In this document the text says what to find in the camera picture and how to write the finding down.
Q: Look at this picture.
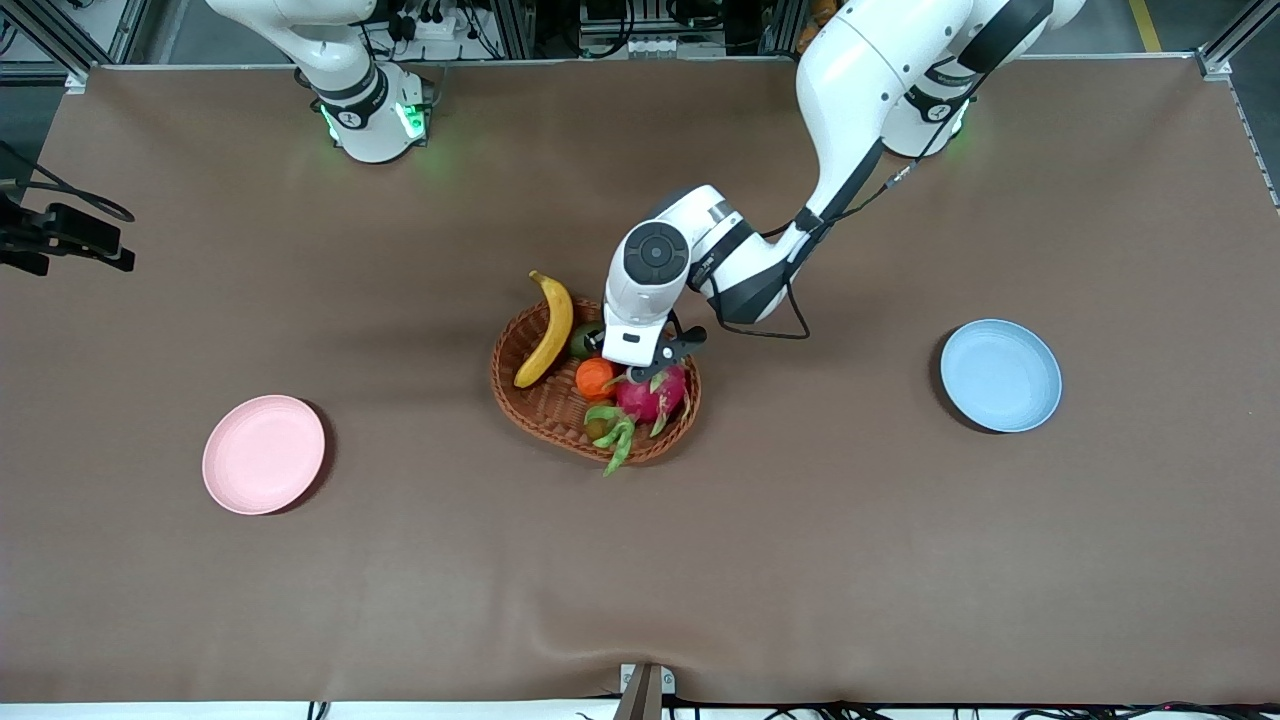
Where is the yellow banana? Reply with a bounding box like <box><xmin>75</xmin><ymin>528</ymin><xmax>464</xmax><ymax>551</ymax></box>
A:
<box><xmin>513</xmin><ymin>270</ymin><xmax>576</xmax><ymax>390</ymax></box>

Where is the orange tangerine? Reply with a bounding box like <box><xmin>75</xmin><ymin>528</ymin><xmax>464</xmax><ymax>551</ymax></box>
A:
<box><xmin>575</xmin><ymin>357</ymin><xmax>621</xmax><ymax>402</ymax></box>

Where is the pink dragon fruit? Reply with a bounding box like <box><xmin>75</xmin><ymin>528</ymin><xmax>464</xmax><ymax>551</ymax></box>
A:
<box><xmin>584</xmin><ymin>362</ymin><xmax>691</xmax><ymax>477</ymax></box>

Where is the brown wicker basket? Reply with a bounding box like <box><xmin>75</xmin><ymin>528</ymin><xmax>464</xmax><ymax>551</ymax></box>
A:
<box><xmin>489</xmin><ymin>296</ymin><xmax>702</xmax><ymax>466</ymax></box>

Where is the brown table cloth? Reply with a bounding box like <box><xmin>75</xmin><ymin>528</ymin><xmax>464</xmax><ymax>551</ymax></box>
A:
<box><xmin>0</xmin><ymin>55</ymin><xmax>1280</xmax><ymax>706</ymax></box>

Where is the pink plate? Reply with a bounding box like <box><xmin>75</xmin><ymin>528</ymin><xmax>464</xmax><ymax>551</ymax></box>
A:
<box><xmin>202</xmin><ymin>394</ymin><xmax>327</xmax><ymax>517</ymax></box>

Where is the white connector block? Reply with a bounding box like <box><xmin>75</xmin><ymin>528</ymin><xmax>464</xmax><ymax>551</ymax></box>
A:
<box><xmin>625</xmin><ymin>36</ymin><xmax>727</xmax><ymax>58</ymax></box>

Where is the white power strip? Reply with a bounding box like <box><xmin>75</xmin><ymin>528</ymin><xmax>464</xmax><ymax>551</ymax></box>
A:
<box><xmin>385</xmin><ymin>12</ymin><xmax>461</xmax><ymax>41</ymax></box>

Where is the blue plate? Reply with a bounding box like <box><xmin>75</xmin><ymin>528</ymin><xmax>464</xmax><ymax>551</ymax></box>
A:
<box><xmin>939</xmin><ymin>318</ymin><xmax>1063</xmax><ymax>434</ymax></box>

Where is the bag of orange fruits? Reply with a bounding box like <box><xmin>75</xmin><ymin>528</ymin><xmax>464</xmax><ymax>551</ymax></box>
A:
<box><xmin>797</xmin><ymin>0</ymin><xmax>836</xmax><ymax>56</ymax></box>

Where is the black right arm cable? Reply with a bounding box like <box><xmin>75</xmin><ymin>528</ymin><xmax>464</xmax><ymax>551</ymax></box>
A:
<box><xmin>0</xmin><ymin>140</ymin><xmax>136</xmax><ymax>223</ymax></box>

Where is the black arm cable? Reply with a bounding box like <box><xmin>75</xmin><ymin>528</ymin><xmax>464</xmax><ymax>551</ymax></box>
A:
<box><xmin>0</xmin><ymin>140</ymin><xmax>136</xmax><ymax>223</ymax></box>
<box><xmin>670</xmin><ymin>165</ymin><xmax>921</xmax><ymax>341</ymax></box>

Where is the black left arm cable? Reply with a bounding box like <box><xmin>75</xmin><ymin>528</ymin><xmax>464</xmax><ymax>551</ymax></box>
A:
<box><xmin>670</xmin><ymin>165</ymin><xmax>921</xmax><ymax>341</ymax></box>

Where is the aluminium frame profile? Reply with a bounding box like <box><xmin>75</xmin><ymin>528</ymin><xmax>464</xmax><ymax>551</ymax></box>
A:
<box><xmin>1195</xmin><ymin>0</ymin><xmax>1280</xmax><ymax>79</ymax></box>
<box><xmin>0</xmin><ymin>0</ymin><xmax>151</xmax><ymax>96</ymax></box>

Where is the metal table clamp bracket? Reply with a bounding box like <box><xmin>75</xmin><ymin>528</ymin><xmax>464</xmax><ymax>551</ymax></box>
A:
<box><xmin>613</xmin><ymin>662</ymin><xmax>677</xmax><ymax>720</ymax></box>

